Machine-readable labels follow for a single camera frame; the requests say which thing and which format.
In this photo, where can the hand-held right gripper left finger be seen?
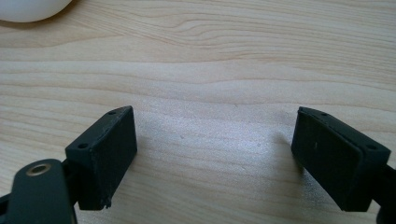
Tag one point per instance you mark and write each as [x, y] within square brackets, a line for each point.
[102, 161]

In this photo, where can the white plastic bin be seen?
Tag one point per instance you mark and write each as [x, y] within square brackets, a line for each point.
[28, 9]

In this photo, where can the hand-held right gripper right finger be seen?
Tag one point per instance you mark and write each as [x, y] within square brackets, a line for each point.
[336, 161]

